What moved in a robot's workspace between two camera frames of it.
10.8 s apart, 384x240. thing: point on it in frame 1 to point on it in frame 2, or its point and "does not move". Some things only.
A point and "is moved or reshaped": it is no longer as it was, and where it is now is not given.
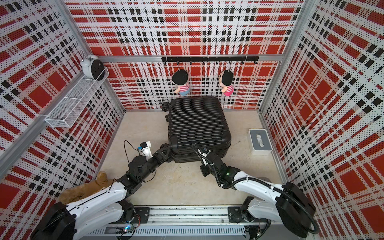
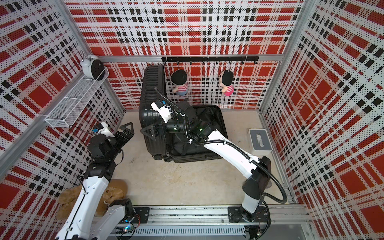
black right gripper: x=204 y=172 to x=163 y=125
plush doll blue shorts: x=180 y=78 does not move
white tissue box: x=259 y=142 does not move
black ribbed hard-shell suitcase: x=198 y=121 is moved or reshaped
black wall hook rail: x=210 y=59 does not move
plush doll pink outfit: x=225 y=79 does not move
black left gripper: x=161 y=152 to x=120 y=135
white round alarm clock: x=92 y=67 does not move
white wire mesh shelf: x=66 y=113 does not move
